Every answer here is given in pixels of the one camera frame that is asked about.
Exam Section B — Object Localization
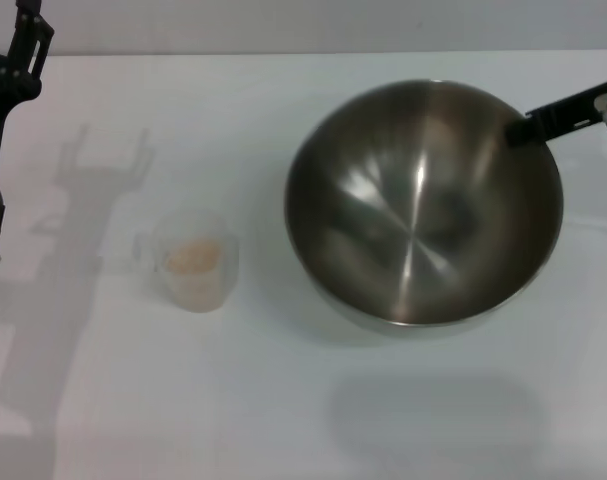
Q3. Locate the stainless steel mixing bowl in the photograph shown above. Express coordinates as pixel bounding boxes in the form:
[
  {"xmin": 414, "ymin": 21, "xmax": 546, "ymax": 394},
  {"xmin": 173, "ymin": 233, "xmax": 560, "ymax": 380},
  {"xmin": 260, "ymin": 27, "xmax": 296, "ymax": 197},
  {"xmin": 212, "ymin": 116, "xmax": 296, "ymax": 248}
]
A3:
[{"xmin": 284, "ymin": 78, "xmax": 565, "ymax": 337}]

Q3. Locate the white uncooked rice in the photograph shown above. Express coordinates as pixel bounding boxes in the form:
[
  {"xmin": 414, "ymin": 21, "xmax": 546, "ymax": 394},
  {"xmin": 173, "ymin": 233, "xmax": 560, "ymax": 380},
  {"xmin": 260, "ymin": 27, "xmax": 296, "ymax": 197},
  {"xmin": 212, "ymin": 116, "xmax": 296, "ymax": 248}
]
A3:
[{"xmin": 164, "ymin": 238, "xmax": 220, "ymax": 274}]

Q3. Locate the clear plastic measuring cup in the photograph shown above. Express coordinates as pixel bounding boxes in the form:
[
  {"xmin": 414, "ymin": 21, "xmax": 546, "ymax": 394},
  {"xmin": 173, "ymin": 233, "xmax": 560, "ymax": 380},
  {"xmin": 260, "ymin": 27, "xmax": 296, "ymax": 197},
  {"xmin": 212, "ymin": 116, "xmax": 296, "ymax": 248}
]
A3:
[{"xmin": 134, "ymin": 209, "xmax": 241, "ymax": 314}]

